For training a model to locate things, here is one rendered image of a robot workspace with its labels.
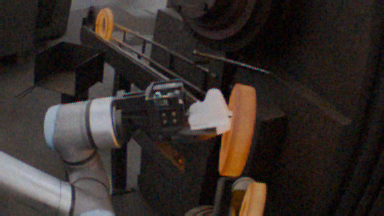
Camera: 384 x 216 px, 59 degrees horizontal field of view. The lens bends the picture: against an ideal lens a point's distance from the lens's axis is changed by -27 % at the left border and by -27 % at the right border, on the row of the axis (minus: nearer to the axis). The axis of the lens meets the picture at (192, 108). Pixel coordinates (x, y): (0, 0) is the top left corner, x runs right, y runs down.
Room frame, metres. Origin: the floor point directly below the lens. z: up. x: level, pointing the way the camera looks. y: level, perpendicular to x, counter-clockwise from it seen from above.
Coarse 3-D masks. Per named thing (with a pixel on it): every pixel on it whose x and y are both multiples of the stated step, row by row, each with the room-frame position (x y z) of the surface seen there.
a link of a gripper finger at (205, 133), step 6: (180, 132) 0.63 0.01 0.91; (186, 132) 0.63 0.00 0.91; (192, 132) 0.63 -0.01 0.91; (198, 132) 0.64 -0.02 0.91; (204, 132) 0.64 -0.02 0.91; (210, 132) 0.64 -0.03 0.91; (216, 132) 0.64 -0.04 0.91; (174, 138) 0.63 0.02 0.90; (180, 138) 0.63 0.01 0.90; (186, 138) 0.63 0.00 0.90; (192, 138) 0.63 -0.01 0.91; (198, 138) 0.63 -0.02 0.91; (204, 138) 0.63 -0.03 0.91
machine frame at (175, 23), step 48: (336, 0) 0.97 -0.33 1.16; (192, 48) 1.38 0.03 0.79; (288, 48) 1.11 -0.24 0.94; (336, 48) 0.96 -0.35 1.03; (288, 96) 1.01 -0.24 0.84; (336, 96) 0.93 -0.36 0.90; (192, 144) 1.32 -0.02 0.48; (288, 144) 0.97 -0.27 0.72; (336, 144) 0.83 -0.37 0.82; (144, 192) 1.56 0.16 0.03; (288, 192) 0.92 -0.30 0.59; (336, 192) 0.90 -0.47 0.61
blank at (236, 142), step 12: (240, 96) 0.65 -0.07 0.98; (252, 96) 0.65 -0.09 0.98; (228, 108) 0.73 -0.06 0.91; (240, 108) 0.63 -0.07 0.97; (252, 108) 0.63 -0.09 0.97; (240, 120) 0.61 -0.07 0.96; (252, 120) 0.62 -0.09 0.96; (228, 132) 0.70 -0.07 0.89; (240, 132) 0.60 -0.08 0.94; (252, 132) 0.61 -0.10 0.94; (228, 144) 0.62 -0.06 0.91; (240, 144) 0.60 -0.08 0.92; (228, 156) 0.60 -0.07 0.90; (240, 156) 0.59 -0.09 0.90; (228, 168) 0.60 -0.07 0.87; (240, 168) 0.60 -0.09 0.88
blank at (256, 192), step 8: (256, 184) 0.69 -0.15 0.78; (264, 184) 0.70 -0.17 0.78; (248, 192) 0.70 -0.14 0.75; (256, 192) 0.66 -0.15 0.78; (264, 192) 0.66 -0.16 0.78; (248, 200) 0.66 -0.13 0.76; (256, 200) 0.64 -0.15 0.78; (264, 200) 0.64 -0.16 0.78; (248, 208) 0.63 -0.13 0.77; (256, 208) 0.62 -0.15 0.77
